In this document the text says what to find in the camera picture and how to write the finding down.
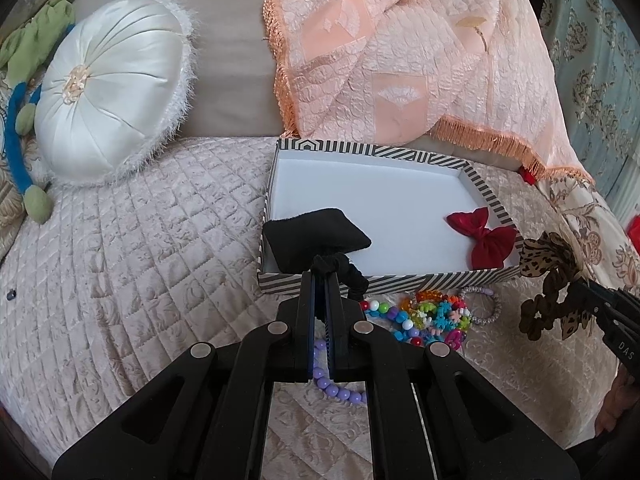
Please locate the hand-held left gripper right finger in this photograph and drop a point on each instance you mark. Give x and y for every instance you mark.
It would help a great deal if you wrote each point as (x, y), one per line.
(332, 320)

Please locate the quilted beige bedspread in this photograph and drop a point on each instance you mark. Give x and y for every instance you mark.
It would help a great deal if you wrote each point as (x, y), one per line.
(150, 260)

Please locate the person's right hand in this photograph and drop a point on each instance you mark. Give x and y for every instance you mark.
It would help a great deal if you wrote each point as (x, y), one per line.
(622, 400)

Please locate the beige upholstered headboard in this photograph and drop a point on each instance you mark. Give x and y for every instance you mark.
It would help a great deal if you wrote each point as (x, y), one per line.
(230, 60)

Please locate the blue-green patterned curtain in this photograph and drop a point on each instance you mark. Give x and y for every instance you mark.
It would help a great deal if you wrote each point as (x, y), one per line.
(595, 60)

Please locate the peach fringed blanket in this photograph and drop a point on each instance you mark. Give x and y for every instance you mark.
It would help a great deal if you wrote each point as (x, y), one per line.
(400, 35)

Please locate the black folded cloth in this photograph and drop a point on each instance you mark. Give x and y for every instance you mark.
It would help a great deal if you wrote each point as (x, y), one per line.
(310, 232)

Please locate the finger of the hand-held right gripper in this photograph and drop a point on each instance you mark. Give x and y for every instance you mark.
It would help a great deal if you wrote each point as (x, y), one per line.
(607, 292)
(617, 317)

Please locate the black scrunchie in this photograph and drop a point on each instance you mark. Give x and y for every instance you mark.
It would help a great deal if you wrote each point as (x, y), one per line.
(350, 272)

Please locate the floral beige cushion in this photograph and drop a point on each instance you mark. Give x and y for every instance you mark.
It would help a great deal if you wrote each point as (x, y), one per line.
(590, 230)

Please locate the red velvet bow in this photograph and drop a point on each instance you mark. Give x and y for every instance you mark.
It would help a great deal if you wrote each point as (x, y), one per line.
(492, 245)

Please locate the green and blue plush toy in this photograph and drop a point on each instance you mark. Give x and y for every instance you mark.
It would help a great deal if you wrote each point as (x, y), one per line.
(35, 35)

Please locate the small red object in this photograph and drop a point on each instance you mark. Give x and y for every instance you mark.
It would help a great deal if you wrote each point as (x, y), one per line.
(527, 175)

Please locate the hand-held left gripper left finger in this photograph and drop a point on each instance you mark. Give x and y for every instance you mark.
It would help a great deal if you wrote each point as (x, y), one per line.
(310, 320)

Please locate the white round satin pillow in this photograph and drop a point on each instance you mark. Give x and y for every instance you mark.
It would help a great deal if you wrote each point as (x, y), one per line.
(110, 90)

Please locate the leopard print scrunchie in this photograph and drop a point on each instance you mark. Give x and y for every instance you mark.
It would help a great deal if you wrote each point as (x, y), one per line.
(542, 255)

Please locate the striped cardboard box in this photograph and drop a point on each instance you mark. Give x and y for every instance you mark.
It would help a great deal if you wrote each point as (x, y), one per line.
(375, 195)

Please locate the floral embroidered pillow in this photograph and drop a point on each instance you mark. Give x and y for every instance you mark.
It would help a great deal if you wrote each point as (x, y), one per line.
(10, 200)

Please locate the red cloth item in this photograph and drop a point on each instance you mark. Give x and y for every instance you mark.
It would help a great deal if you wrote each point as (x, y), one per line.
(635, 230)

